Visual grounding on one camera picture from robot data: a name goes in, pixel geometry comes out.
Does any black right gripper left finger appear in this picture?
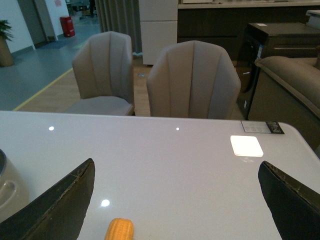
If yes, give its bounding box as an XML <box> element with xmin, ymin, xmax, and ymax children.
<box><xmin>0</xmin><ymin>158</ymin><xmax>95</xmax><ymax>240</ymax></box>

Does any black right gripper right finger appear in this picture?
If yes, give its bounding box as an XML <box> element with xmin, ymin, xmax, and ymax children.
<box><xmin>258</xmin><ymin>161</ymin><xmax>320</xmax><ymax>240</ymax></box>

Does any yellow corn cob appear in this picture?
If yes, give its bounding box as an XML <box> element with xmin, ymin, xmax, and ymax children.
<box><xmin>104</xmin><ymin>218</ymin><xmax>134</xmax><ymax>240</ymax></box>

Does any beige electric cooking pot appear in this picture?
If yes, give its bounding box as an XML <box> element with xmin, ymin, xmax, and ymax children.
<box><xmin>0</xmin><ymin>150</ymin><xmax>30</xmax><ymax>223</ymax></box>

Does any table label sticker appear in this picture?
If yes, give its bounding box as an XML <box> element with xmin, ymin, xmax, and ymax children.
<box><xmin>241</xmin><ymin>120</ymin><xmax>284</xmax><ymax>135</ymax></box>

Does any beige sofa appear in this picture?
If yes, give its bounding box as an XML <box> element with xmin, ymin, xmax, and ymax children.
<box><xmin>247</xmin><ymin>55</ymin><xmax>320</xmax><ymax>152</ymax></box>

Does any left beige upholstered chair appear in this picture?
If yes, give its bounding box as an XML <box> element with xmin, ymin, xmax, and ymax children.
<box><xmin>66</xmin><ymin>31</ymin><xmax>135</xmax><ymax>116</ymax></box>

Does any beige upholstered chair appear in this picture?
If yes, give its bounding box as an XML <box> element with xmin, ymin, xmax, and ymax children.
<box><xmin>66</xmin><ymin>31</ymin><xmax>135</xmax><ymax>116</ymax></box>
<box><xmin>146</xmin><ymin>40</ymin><xmax>241</xmax><ymax>120</ymax></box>

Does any green potted plant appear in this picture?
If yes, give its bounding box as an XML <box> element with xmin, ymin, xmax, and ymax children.
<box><xmin>0</xmin><ymin>20</ymin><xmax>14</xmax><ymax>68</ymax></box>

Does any right beige upholstered chair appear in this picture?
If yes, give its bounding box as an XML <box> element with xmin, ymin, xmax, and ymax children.
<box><xmin>146</xmin><ymin>40</ymin><xmax>241</xmax><ymax>120</ymax></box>

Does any black appliance box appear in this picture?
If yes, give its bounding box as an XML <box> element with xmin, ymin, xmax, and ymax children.
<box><xmin>236</xmin><ymin>22</ymin><xmax>320</xmax><ymax>120</ymax></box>

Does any red bin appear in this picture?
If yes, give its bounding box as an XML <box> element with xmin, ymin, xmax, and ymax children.
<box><xmin>59</xmin><ymin>16</ymin><xmax>76</xmax><ymax>38</ymax></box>

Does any dark kitchen counter cabinet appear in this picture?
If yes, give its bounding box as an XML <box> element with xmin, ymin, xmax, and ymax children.
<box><xmin>177</xmin><ymin>1</ymin><xmax>320</xmax><ymax>60</ymax></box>

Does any grey curtain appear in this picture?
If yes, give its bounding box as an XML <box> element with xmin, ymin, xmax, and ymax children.
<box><xmin>95</xmin><ymin>0</ymin><xmax>143</xmax><ymax>54</ymax></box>

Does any white tall cabinet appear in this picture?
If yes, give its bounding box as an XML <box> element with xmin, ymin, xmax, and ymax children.
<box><xmin>138</xmin><ymin>0</ymin><xmax>178</xmax><ymax>65</ymax></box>

